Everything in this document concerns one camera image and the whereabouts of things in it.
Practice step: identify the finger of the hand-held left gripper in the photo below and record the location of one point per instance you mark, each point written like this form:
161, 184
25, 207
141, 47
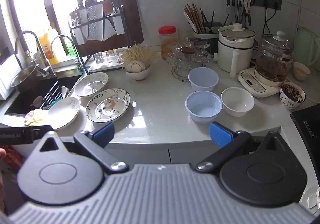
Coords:
45, 130

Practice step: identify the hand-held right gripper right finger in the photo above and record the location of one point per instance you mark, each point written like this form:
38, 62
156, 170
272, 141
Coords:
220, 136

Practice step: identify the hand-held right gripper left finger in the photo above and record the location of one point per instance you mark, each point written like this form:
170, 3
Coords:
104, 134

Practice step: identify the white plate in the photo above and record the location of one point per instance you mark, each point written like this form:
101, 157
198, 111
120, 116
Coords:
62, 113

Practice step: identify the floral patterned plate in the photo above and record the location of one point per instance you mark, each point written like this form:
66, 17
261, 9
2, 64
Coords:
107, 107

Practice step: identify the blue plastic bowl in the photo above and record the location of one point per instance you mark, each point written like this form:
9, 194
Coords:
203, 78
203, 106

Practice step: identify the leaf pattern deep plate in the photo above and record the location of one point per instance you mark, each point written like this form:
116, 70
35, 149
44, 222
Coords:
91, 85

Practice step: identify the person's left hand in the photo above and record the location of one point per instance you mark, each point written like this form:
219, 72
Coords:
2, 155

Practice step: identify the yellow cloth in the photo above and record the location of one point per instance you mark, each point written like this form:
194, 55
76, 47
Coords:
38, 116

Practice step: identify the pink cloth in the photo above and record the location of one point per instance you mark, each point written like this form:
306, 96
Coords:
28, 117

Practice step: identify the red package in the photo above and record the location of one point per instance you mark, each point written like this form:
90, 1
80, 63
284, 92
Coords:
13, 159

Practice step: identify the teal sink strainer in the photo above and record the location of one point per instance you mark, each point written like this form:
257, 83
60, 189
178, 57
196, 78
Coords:
53, 102

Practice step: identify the black sink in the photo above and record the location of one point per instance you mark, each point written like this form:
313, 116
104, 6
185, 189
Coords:
27, 100

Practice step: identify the sink drain rack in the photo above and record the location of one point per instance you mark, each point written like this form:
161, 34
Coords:
51, 92

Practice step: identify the white spoon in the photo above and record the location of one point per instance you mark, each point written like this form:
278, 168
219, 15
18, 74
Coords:
64, 90

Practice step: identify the steel pot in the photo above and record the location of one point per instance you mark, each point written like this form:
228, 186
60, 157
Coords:
23, 76

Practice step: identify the white drain tray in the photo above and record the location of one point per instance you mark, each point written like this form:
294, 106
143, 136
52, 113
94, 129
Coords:
107, 66

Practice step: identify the small white footed bowl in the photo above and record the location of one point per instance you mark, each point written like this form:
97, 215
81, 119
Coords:
138, 75

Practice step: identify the garlic bulb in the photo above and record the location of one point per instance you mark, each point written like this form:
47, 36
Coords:
135, 66

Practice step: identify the drinking glass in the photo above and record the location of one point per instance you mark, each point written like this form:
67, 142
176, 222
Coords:
120, 53
110, 56
98, 58

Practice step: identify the floral bowl with dark residue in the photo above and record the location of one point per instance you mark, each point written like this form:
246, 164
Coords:
291, 95

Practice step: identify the yellow detergent bottle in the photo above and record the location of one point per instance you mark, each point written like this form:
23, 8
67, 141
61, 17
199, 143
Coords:
46, 46

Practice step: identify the green bottle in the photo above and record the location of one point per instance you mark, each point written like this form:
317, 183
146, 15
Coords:
70, 48

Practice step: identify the white electric pot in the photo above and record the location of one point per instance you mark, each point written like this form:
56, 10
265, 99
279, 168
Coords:
233, 51

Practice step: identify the black induction cooktop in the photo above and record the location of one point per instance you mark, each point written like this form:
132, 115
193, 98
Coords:
307, 126

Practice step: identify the bundle of dried noodles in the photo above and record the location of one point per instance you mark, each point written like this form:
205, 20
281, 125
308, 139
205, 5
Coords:
138, 52

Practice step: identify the small curved faucet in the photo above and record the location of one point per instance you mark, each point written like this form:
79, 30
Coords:
72, 43

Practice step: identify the tall steel faucet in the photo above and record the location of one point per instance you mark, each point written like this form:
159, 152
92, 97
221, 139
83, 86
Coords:
37, 38

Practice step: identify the glass kettle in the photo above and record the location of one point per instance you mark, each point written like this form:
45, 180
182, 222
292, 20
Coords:
273, 58

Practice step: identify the black dish rack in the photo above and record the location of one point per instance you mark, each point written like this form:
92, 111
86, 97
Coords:
72, 38

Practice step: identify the green chopstick holder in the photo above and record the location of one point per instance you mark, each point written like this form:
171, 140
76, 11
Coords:
207, 33

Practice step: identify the small cream bowl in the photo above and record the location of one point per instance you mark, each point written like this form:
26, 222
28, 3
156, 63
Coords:
301, 71

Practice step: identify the red lid jar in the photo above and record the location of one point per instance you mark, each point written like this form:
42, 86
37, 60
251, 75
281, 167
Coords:
168, 41

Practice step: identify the white rack caddy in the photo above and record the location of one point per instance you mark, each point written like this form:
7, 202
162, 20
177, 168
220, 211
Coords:
117, 22

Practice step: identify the bundle of black chopsticks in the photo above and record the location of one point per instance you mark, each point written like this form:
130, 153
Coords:
208, 22

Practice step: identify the brown cutting board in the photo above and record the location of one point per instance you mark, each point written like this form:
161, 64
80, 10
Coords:
130, 21

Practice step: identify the bundle of wooden chopsticks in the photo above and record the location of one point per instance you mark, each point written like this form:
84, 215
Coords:
193, 17

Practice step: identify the pale green electric kettle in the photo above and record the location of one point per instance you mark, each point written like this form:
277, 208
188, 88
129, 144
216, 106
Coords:
307, 43

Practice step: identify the row of hanging utensils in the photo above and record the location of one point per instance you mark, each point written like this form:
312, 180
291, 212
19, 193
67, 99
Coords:
233, 1

